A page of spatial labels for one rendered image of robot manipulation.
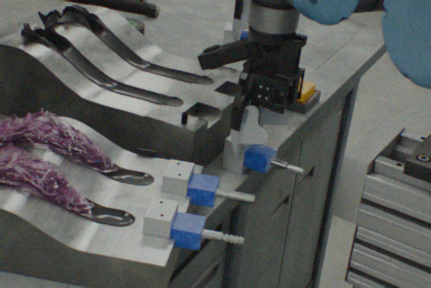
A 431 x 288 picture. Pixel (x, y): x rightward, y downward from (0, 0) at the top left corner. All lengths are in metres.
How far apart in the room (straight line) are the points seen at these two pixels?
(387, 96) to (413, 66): 2.89
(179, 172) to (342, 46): 0.85
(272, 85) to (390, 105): 2.43
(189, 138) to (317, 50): 0.68
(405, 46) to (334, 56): 1.01
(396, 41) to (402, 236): 0.28
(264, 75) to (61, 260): 0.42
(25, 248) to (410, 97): 2.87
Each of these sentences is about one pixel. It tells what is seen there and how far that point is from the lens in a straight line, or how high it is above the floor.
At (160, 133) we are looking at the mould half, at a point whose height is 0.87.
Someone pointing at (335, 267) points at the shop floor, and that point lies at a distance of 2.58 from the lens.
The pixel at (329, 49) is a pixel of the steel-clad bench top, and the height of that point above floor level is 0.80.
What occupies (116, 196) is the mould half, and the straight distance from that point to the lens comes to 1.17.
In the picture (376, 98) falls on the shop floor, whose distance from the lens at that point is 3.71.
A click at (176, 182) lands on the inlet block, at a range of 1.17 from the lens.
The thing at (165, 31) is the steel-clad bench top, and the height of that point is 0.80.
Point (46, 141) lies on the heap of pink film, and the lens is 1.20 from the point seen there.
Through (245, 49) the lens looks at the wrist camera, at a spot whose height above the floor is 1.01.
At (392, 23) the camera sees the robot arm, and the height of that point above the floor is 1.20.
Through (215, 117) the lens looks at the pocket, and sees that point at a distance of 1.37.
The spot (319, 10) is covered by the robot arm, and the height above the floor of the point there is 1.13.
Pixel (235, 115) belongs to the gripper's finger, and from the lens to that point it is 1.28.
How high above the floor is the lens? 1.48
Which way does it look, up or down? 28 degrees down
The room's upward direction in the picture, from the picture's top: 6 degrees clockwise
